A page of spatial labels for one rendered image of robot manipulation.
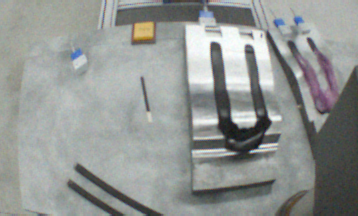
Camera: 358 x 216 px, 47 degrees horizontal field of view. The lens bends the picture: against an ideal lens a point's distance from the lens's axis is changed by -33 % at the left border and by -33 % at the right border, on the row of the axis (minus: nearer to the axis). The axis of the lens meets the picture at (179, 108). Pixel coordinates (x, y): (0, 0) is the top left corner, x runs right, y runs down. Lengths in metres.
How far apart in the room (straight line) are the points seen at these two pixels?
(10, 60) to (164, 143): 1.48
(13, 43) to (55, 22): 0.35
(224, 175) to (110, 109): 0.39
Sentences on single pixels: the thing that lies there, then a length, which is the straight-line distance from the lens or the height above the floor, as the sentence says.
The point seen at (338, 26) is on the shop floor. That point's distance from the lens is 3.13.
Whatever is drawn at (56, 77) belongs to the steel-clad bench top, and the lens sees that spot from 1.77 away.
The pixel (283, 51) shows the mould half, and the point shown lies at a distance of 1.78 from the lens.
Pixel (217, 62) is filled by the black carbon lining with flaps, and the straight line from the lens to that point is 1.68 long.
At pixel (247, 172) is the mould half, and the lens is 1.58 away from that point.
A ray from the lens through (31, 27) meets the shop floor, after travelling 2.95.
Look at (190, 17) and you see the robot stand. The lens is 2.56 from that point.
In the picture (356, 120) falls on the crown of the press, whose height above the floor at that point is 1.98.
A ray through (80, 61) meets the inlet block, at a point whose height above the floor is 0.85.
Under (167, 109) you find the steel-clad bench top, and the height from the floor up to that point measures 0.80.
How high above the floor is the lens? 2.35
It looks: 66 degrees down
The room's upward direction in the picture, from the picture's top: 7 degrees clockwise
